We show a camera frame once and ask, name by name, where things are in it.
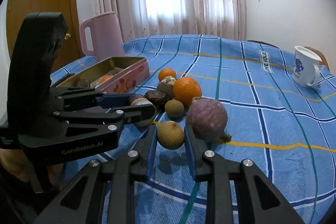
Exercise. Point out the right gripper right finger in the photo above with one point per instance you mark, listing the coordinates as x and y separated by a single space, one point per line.
258 200

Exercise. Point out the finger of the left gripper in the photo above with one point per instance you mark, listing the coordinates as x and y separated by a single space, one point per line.
72 99
80 123

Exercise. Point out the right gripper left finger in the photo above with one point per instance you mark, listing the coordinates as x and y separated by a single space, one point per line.
82 199

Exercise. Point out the cut brown cylinder fruit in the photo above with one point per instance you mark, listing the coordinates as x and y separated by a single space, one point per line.
147 109

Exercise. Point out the small brown longan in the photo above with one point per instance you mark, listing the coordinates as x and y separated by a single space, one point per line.
174 109
170 135

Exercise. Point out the large orange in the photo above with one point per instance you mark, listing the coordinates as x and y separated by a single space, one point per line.
185 89

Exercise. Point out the purple round fruit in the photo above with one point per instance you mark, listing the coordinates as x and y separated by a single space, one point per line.
208 119

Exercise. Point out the dark passion fruit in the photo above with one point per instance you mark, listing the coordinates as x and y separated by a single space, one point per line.
83 83

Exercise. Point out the left hand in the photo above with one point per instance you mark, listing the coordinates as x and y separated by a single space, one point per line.
17 164

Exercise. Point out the dark brown mangosteen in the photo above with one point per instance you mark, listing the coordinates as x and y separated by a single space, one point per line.
157 98

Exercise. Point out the pink floral tin box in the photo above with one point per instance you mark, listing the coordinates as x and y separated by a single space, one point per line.
127 73

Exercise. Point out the small far orange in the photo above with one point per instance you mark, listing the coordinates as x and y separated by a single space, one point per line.
165 72

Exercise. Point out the pink electric kettle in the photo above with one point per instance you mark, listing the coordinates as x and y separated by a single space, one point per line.
106 38

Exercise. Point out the blue plaid tablecloth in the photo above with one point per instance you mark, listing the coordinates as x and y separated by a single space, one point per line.
286 129

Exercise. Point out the brown wooden door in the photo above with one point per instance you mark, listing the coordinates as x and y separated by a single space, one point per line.
17 10

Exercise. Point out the white mug blue print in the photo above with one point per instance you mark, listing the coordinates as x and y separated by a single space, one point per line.
306 67

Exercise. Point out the dark round stool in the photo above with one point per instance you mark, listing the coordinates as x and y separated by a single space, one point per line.
264 43

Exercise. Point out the brown leather armchair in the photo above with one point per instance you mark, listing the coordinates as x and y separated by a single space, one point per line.
321 56

